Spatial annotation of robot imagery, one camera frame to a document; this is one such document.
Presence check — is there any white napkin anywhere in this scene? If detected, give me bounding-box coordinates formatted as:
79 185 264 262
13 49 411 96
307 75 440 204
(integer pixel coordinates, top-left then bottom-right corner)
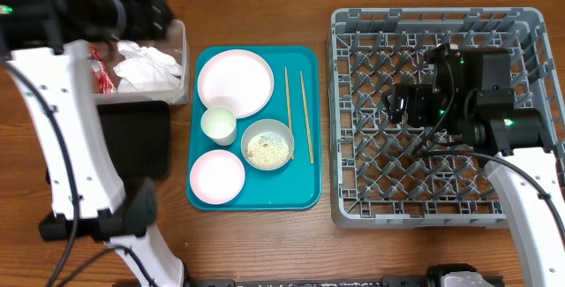
113 41 183 93

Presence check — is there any red sauce packet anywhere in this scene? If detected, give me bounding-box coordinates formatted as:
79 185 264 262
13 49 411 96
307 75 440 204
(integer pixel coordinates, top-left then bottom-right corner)
89 45 117 94

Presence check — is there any white cup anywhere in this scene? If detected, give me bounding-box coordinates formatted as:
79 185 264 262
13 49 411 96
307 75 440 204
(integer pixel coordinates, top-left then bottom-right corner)
200 106 237 146

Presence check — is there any grey bowl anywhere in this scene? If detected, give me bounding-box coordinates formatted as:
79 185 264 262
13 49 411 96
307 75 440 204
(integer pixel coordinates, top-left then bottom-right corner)
241 119 295 171

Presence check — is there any cooked rice pile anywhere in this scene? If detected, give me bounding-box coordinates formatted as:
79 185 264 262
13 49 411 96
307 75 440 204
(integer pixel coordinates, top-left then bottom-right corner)
245 133 290 170

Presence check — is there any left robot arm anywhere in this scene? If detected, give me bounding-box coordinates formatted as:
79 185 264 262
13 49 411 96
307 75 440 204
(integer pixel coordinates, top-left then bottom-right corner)
1 0 189 286

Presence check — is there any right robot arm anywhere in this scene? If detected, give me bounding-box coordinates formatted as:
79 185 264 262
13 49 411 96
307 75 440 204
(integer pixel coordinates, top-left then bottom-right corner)
381 44 564 286

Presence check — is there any clear plastic waste bin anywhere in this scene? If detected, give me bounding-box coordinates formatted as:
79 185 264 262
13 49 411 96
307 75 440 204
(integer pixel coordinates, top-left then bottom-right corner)
91 19 190 105

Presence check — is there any grey dishwasher rack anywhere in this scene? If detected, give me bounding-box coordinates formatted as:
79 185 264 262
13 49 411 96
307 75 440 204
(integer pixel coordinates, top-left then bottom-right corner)
328 7 564 229

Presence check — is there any large white plate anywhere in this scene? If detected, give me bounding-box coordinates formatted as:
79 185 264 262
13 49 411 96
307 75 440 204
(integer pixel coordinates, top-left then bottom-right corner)
197 49 275 118

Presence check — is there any black plastic tray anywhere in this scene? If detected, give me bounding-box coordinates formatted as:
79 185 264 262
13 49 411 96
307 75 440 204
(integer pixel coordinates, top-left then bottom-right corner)
97 101 171 188

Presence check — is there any right wooden chopstick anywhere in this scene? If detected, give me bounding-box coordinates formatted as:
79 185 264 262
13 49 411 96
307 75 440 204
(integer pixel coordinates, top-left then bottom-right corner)
300 71 314 165

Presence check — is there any wooden chopstick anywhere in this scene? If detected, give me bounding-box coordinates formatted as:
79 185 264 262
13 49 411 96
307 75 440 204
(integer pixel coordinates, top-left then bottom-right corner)
300 71 314 165
284 66 293 133

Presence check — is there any left wooden chopstick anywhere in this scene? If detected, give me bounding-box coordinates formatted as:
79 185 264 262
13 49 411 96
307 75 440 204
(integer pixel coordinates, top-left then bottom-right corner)
284 66 293 133

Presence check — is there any teal serving tray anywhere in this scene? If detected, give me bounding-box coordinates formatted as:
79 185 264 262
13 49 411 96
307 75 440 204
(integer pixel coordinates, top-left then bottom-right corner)
186 46 322 211

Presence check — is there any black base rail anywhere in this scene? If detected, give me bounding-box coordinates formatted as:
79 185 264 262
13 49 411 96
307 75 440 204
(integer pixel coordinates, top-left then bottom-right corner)
185 264 505 287

